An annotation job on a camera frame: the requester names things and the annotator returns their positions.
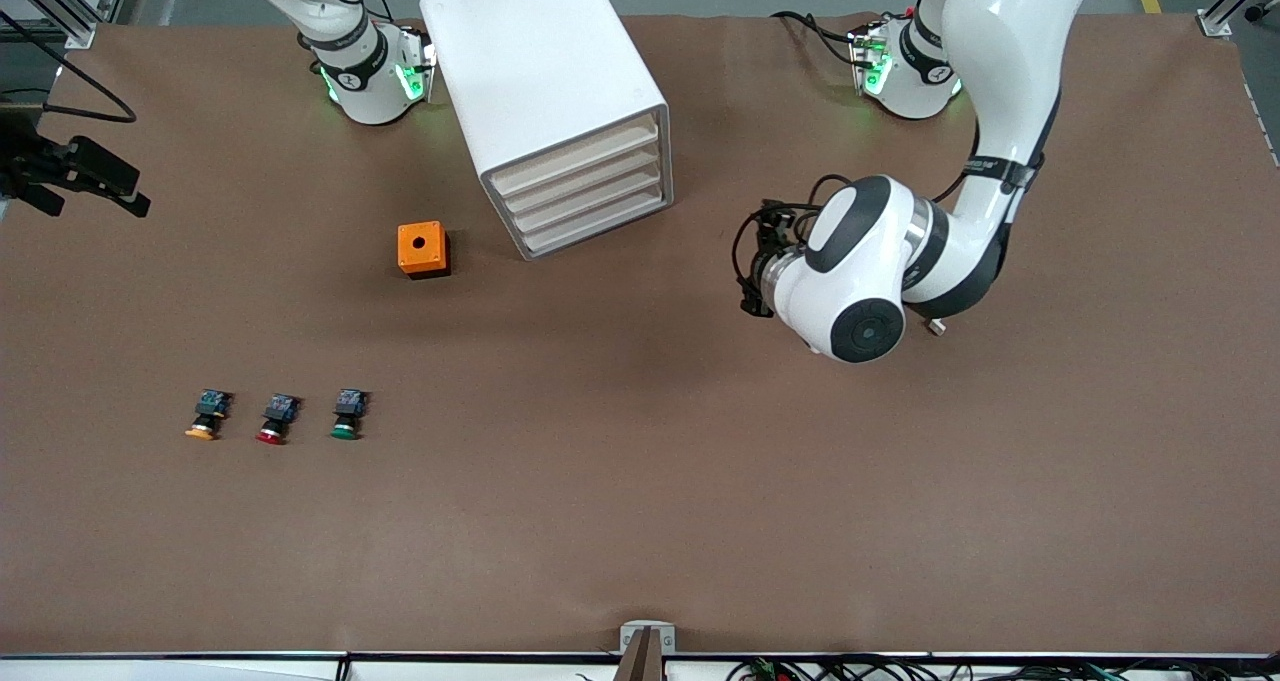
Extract cream drawer with curved lip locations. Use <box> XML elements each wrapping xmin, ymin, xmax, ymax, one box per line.
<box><xmin>486</xmin><ymin>113</ymin><xmax>662</xmax><ymax>200</ymax></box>

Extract cream plastic drawer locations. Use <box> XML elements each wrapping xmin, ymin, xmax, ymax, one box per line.
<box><xmin>496</xmin><ymin>141</ymin><xmax>663</xmax><ymax>218</ymax></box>
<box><xmin>516</xmin><ymin>187</ymin><xmax>668</xmax><ymax>256</ymax></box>
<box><xmin>506</xmin><ymin>165</ymin><xmax>665</xmax><ymax>236</ymax></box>

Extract white drawer cabinet housing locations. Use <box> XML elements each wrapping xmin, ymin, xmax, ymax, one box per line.
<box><xmin>419</xmin><ymin>0</ymin><xmax>675</xmax><ymax>262</ymax></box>

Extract black arm base cable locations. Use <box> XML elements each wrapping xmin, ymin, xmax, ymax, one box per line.
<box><xmin>770</xmin><ymin>9</ymin><xmax>866</xmax><ymax>68</ymax></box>

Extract orange button enclosure box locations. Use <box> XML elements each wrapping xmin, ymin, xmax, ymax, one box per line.
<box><xmin>397</xmin><ymin>221</ymin><xmax>452</xmax><ymax>280</ymax></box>

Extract grey table edge bracket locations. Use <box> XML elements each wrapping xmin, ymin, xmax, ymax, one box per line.
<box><xmin>619</xmin><ymin>620</ymin><xmax>677</xmax><ymax>655</ymax></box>

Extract tangled cables under table edge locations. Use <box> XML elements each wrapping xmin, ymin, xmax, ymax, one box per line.
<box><xmin>728</xmin><ymin>655</ymin><xmax>1280</xmax><ymax>681</ymax></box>

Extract green push button switch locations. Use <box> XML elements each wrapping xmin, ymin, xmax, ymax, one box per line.
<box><xmin>331</xmin><ymin>389</ymin><xmax>370</xmax><ymax>442</ymax></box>

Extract red push button switch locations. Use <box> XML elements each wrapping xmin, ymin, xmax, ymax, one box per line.
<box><xmin>256</xmin><ymin>393</ymin><xmax>302</xmax><ymax>447</ymax></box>

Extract yellow push button switch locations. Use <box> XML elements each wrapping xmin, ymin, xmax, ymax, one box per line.
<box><xmin>185</xmin><ymin>389</ymin><xmax>234</xmax><ymax>442</ymax></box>

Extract black looped cable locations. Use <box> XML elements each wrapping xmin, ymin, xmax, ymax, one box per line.
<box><xmin>0</xmin><ymin>9</ymin><xmax>138</xmax><ymax>124</ymax></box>

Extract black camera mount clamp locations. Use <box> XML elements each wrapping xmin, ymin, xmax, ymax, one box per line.
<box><xmin>0</xmin><ymin>121</ymin><xmax>152</xmax><ymax>219</ymax></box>

